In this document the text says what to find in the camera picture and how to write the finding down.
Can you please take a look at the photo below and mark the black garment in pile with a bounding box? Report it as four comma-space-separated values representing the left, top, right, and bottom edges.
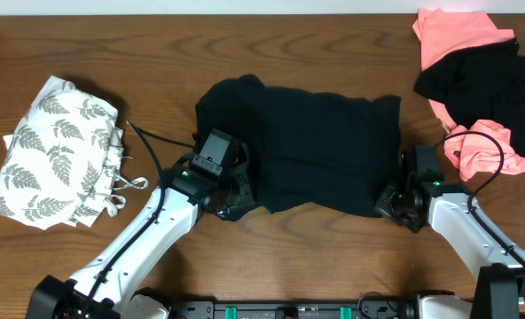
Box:
414, 39, 525, 158

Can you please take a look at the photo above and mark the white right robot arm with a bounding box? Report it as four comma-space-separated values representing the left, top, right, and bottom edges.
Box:
375, 175, 525, 318

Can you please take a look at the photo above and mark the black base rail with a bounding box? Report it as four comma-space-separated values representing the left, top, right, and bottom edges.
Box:
124, 287, 423, 319

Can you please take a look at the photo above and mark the coral pink garment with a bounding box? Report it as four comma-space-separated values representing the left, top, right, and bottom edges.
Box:
412, 8, 525, 181

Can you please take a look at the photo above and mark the white fern-print drawstring bag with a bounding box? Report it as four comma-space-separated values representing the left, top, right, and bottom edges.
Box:
0, 76, 148, 230

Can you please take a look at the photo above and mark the black garment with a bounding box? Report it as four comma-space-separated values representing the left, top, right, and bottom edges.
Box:
196, 74, 401, 218
414, 39, 525, 158

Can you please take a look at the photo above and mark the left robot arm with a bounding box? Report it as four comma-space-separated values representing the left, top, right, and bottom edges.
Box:
27, 141, 257, 318

